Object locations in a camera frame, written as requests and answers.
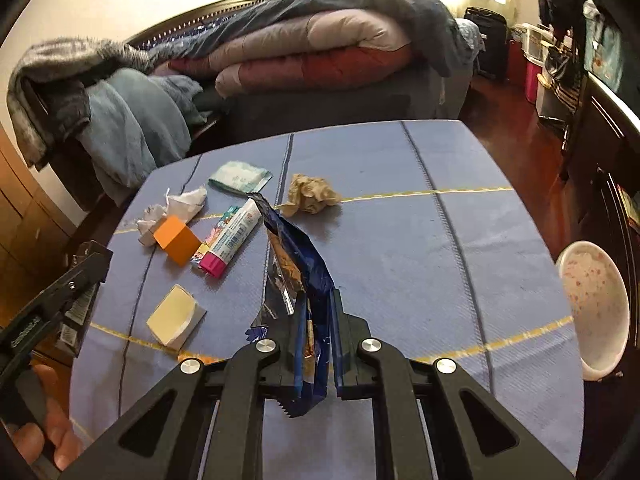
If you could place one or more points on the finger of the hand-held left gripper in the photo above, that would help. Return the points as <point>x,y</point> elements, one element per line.
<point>92,262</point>

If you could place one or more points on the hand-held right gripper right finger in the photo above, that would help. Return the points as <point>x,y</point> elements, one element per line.
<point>334,345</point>

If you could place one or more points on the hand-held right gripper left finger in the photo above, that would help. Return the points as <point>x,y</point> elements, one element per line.
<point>299,355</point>

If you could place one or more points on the blue foil snack wrapper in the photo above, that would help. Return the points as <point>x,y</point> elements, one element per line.
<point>295,260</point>

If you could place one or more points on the colourful spray can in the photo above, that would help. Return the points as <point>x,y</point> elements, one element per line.
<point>220,225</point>

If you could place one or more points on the brown paper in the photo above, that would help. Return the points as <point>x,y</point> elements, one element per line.
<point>312,194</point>

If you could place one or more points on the white bin with pink dots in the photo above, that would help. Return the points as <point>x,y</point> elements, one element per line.
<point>592,295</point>

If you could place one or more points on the person's left hand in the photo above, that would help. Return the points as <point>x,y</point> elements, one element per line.
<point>50,387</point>

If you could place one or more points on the light wooden cabinet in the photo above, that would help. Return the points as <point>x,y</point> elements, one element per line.
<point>25,220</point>

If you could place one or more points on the orange box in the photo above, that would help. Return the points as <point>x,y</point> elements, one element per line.
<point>175,242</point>

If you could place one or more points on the pale yellow small box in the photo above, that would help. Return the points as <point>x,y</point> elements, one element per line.
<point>172,317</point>

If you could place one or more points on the crumpled white tissue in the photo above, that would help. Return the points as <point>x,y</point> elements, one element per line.
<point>182,205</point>

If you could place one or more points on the blue tablecloth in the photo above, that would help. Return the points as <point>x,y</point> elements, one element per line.
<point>410,260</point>

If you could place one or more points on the white tube with pink cap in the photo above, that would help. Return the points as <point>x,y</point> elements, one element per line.
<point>235,232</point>

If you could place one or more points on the teal blanket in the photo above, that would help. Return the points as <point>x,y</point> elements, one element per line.
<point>130,115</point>

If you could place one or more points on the teal tissue packet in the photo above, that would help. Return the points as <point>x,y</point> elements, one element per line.
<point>239,176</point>

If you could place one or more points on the grey fuzzy blanket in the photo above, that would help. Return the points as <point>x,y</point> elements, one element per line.
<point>50,70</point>

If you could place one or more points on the dark wooden headboard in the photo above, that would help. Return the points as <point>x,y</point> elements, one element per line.
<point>200,12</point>

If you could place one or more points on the folded pink and red comforter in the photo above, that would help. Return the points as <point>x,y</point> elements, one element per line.
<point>310,50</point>

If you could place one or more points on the red and pink container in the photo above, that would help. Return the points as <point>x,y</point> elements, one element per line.
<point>527,72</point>

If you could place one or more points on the dark wooden dresser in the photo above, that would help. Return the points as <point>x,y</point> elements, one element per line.
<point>607,150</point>

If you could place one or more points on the black suitcase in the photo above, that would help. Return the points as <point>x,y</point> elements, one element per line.
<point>487,40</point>

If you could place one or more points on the striped bag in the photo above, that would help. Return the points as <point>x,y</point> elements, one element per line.
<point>562,80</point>

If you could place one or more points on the white plastic storage box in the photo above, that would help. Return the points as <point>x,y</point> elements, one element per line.
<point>537,40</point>

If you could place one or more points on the teal bag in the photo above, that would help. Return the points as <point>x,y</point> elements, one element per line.
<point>605,50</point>

